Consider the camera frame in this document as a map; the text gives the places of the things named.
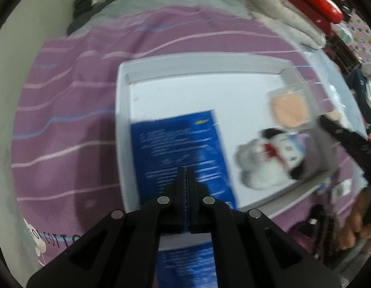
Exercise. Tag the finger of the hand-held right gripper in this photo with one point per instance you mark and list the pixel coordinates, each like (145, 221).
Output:
(350, 139)

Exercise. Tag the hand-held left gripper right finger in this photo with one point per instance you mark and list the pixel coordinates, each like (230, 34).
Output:
(193, 204)

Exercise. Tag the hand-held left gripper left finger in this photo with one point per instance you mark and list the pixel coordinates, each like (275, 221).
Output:
(181, 204)

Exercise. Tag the small white blue sachet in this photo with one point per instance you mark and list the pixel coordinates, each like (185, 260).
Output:
(343, 188)

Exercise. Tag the blue printed packet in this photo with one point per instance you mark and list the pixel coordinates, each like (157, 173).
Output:
(179, 144)

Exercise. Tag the peach powder puff packet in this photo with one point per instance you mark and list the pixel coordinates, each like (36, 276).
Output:
(288, 109)

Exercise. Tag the white black plush toy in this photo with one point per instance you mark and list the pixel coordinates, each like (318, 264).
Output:
(263, 168)

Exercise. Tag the white cardboard box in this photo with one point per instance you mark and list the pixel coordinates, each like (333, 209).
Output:
(179, 96)

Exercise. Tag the person's right hand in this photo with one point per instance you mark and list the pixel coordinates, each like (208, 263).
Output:
(350, 231)

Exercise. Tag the purple striped bedsheet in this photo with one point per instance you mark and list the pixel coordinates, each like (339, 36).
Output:
(77, 111)

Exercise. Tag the cream folded quilt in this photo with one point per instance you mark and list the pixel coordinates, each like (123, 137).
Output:
(278, 9)

